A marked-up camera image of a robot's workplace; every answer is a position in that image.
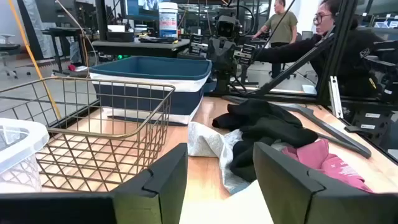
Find black side table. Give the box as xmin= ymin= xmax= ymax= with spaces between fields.
xmin=41 ymin=27 xmax=84 ymax=74

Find black cloth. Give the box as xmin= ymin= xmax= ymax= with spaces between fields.
xmin=229 ymin=117 xmax=319 ymax=183
xmin=212 ymin=98 xmax=304 ymax=130

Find black box on desk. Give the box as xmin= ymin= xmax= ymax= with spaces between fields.
xmin=106 ymin=31 xmax=136 ymax=43

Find office chair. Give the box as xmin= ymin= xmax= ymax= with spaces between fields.
xmin=0 ymin=33 xmax=23 ymax=79

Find grey clothes hanger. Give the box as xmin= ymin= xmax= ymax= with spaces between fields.
xmin=221 ymin=95 xmax=373 ymax=160

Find navy white striped fabric bin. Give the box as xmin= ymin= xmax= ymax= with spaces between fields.
xmin=89 ymin=55 xmax=218 ymax=126

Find computer monitor blue screen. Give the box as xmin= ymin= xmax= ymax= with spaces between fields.
xmin=119 ymin=0 xmax=163 ymax=21

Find maroon pink cloth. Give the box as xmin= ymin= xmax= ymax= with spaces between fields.
xmin=281 ymin=139 xmax=374 ymax=194

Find standing person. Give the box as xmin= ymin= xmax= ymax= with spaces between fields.
xmin=252 ymin=0 xmax=299 ymax=79

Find black grey work gloves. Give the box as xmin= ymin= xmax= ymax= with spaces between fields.
xmin=138 ymin=35 xmax=180 ymax=45

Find black aluminium table frame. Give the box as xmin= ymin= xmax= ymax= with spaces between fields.
xmin=211 ymin=0 xmax=398 ymax=165

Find white wipes canister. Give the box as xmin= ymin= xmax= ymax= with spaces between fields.
xmin=158 ymin=2 xmax=179 ymax=39

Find silver metal bracket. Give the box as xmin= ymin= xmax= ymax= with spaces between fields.
xmin=328 ymin=75 xmax=345 ymax=120

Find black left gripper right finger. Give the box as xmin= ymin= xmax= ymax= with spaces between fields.
xmin=252 ymin=141 xmax=398 ymax=224

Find seated person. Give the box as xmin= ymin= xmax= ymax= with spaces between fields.
xmin=253 ymin=0 xmax=398 ymax=98

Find gold wire basket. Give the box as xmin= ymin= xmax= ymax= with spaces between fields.
xmin=0 ymin=76 xmax=176 ymax=192

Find yellow floor cable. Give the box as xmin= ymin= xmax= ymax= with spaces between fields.
xmin=7 ymin=0 xmax=62 ymax=121

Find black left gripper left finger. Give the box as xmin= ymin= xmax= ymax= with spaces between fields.
xmin=0 ymin=142 xmax=189 ymax=224

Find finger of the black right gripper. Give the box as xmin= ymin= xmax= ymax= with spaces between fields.
xmin=234 ymin=43 xmax=256 ymax=67
xmin=189 ymin=33 xmax=208 ymax=57

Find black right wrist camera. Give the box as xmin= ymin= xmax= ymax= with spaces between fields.
xmin=215 ymin=14 xmax=238 ymax=40

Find grey monitor desk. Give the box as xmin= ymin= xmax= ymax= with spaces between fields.
xmin=91 ymin=37 xmax=191 ymax=59

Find light grey cloth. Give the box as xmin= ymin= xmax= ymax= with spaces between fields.
xmin=187 ymin=121 xmax=259 ymax=195

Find clear plastic storage bin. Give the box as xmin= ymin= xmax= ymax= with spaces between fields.
xmin=0 ymin=117 xmax=50 ymax=194

